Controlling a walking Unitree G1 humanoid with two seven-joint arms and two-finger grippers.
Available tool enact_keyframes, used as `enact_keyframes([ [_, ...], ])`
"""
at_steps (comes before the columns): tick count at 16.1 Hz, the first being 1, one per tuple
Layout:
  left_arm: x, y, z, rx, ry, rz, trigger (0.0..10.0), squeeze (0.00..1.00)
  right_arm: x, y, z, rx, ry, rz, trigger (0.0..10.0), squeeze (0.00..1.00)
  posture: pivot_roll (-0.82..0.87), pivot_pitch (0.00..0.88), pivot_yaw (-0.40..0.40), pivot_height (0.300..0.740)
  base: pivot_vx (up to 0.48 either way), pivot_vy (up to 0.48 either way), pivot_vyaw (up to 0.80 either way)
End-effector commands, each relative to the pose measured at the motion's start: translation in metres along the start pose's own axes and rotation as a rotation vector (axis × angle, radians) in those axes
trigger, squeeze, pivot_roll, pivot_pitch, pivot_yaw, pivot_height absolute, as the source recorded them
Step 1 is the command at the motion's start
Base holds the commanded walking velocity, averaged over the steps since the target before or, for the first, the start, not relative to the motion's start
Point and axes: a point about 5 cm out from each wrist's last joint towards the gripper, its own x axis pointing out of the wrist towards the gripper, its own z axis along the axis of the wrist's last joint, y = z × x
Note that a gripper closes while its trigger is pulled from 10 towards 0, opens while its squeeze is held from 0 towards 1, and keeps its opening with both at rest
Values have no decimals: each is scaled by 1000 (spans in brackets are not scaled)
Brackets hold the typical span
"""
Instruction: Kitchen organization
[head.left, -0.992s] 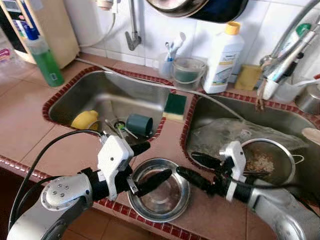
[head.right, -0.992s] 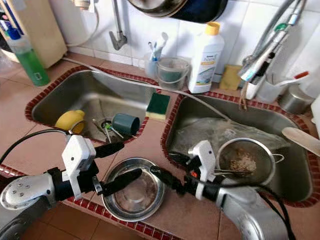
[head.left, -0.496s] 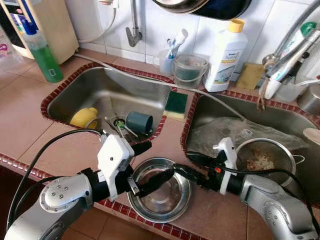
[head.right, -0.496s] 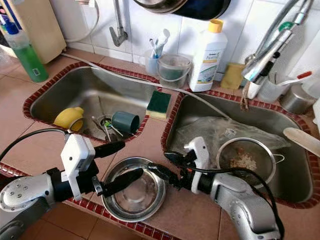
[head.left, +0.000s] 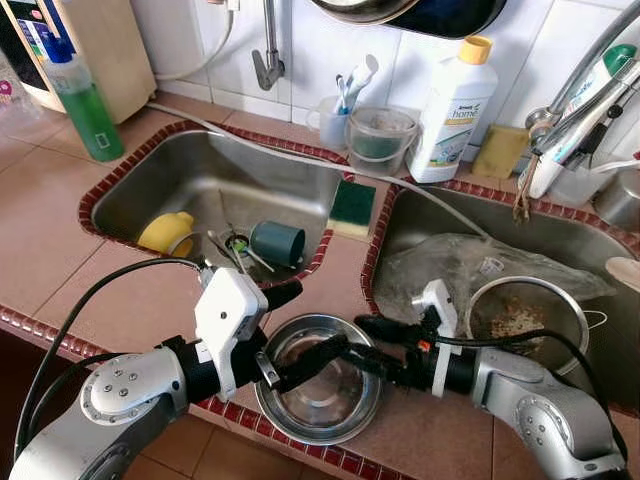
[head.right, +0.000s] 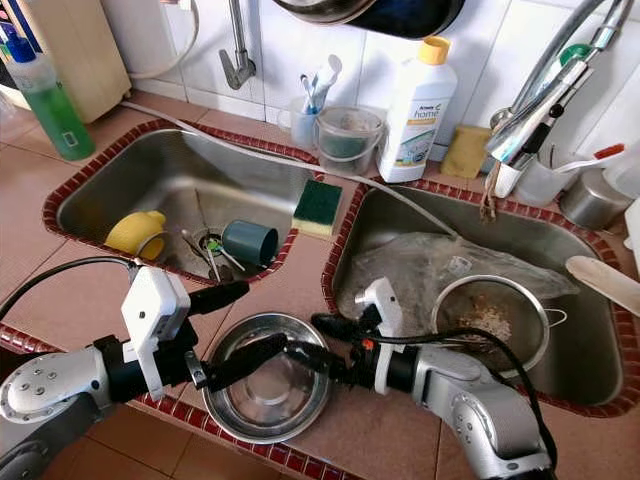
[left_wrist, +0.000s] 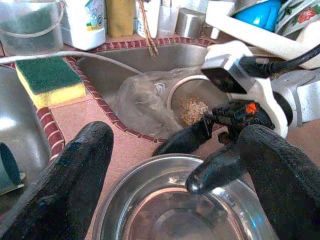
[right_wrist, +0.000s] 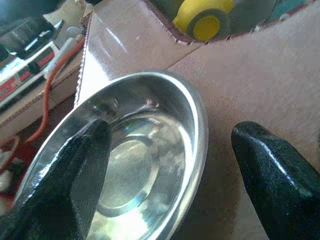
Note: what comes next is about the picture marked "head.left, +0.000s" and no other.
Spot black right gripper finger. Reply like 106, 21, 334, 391
345, 345, 401, 386
356, 315, 413, 343

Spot teal plastic cup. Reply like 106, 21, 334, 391
248, 220, 307, 269

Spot shiny steel bowl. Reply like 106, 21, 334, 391
255, 313, 384, 446

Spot steel utensil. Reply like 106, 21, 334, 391
225, 222, 276, 273
207, 230, 244, 274

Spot clear plastic bag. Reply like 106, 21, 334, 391
375, 232, 616, 326

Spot green yellow scrub sponge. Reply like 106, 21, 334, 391
328, 178, 378, 241

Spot brown food scraps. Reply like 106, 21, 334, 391
488, 295, 549, 339

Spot steel sink basin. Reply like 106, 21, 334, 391
362, 180, 640, 421
78, 120, 346, 291

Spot steel colander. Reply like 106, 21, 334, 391
465, 275, 609, 376

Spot green scouring pad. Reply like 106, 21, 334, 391
352, 135, 409, 163

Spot clear plastic pail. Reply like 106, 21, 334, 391
345, 105, 421, 179

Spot plain yellow sponge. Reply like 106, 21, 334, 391
472, 125, 531, 181

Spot blue white toothbrush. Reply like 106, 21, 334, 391
335, 72, 353, 113

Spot white detergent bottle yellow cap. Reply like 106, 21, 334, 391
408, 35, 499, 184

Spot wooden spatula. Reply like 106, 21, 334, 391
605, 255, 640, 293

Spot small clear plastic cup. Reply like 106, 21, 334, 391
545, 160, 606, 208

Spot white blue toothpaste tube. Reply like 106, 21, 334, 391
350, 55, 381, 106

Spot small steel cup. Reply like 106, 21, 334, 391
592, 165, 640, 233

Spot green liquid bottle blue cap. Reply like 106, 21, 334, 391
40, 35, 126, 163

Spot white toothbrush red bristles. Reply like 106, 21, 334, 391
590, 155, 640, 173

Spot chrome pull-out faucet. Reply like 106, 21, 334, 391
527, 0, 640, 171

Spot hanging steel wok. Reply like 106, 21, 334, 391
310, 0, 421, 26

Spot cream water ionizer appliance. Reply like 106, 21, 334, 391
0, 0, 158, 123

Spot hanging dark pan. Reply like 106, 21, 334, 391
385, 0, 508, 39

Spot white bottle green cap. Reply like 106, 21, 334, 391
527, 45, 640, 199

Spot clear plastic container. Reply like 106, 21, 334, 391
0, 55, 31, 116

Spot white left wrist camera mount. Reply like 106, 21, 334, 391
193, 267, 269, 401

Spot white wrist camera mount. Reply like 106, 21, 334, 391
412, 280, 461, 398
193, 267, 269, 401

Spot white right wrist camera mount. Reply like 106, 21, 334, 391
412, 280, 461, 398

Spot long white drain hose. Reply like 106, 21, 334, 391
148, 100, 493, 241

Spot clear plastic handled cup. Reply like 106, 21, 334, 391
305, 95, 353, 151

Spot brown string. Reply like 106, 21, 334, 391
513, 178, 533, 223

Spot grey inlet hose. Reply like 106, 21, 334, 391
155, 5, 238, 83

